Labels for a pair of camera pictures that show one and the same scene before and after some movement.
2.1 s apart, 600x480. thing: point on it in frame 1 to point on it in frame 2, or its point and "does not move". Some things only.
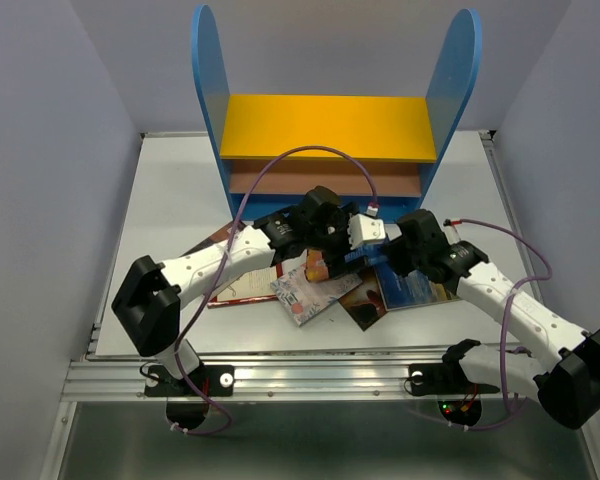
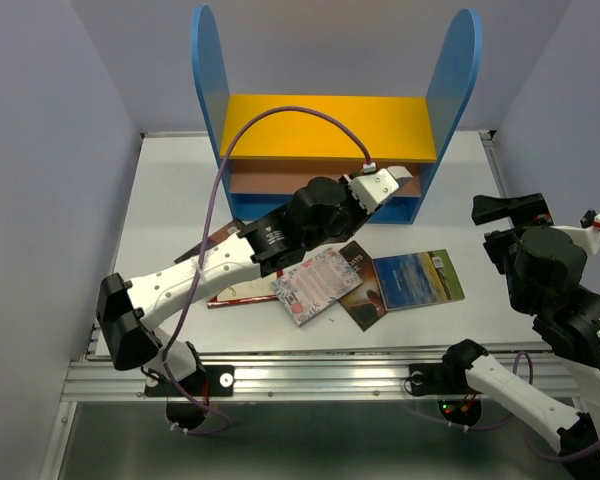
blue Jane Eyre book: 376,253 to 401,174
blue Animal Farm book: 414,290 does not move
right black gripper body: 405,259 to 501,246
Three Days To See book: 365,303 does not move
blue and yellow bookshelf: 382,153 does not move
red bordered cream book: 254,287 does not move
